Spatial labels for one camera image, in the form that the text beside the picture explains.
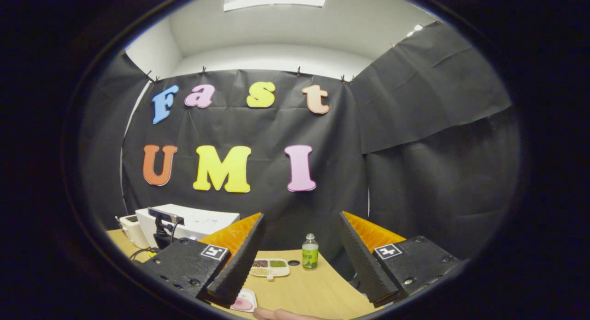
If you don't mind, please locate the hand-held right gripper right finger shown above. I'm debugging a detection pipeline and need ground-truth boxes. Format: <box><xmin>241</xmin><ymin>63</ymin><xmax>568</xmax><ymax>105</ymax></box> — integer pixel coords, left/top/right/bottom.
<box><xmin>339</xmin><ymin>211</ymin><xmax>468</xmax><ymax>308</ymax></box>

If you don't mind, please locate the white toaster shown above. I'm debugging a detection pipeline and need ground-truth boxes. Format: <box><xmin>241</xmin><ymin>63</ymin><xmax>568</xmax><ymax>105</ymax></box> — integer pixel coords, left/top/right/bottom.
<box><xmin>119</xmin><ymin>215</ymin><xmax>150</xmax><ymax>249</ymax></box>

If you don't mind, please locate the white microwave oven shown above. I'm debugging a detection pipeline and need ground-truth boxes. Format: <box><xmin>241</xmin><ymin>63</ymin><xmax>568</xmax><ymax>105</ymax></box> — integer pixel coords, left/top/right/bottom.
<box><xmin>136</xmin><ymin>204</ymin><xmax>240</xmax><ymax>249</ymax></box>

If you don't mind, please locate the green drink bottle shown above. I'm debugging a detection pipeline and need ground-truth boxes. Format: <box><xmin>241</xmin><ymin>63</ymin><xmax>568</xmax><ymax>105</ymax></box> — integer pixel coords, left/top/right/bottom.
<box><xmin>302</xmin><ymin>233</ymin><xmax>319</xmax><ymax>270</ymax></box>

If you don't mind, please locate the white square plate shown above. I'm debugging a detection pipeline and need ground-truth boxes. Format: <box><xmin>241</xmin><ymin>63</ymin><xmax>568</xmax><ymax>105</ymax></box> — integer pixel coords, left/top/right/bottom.
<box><xmin>229</xmin><ymin>288</ymin><xmax>258</xmax><ymax>313</ymax></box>

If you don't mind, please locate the black backdrop cloth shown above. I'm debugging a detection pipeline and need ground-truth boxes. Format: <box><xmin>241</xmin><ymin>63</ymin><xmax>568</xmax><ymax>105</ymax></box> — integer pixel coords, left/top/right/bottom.
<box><xmin>78</xmin><ymin>20</ymin><xmax>521</xmax><ymax>270</ymax></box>

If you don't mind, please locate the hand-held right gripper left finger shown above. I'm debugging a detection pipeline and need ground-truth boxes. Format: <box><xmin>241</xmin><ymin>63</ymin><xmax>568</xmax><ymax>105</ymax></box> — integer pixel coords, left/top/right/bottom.
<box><xmin>134</xmin><ymin>213</ymin><xmax>267</xmax><ymax>309</ymax></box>

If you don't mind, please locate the black cable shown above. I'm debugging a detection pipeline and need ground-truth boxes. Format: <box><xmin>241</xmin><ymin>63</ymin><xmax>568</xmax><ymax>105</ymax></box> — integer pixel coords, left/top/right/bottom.
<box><xmin>129</xmin><ymin>246</ymin><xmax>159</xmax><ymax>261</ymax></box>

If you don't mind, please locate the divided white dish with beans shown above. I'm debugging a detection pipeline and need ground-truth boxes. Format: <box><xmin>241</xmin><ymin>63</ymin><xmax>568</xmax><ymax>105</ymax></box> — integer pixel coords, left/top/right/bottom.
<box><xmin>249</xmin><ymin>258</ymin><xmax>291</xmax><ymax>281</ymax></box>

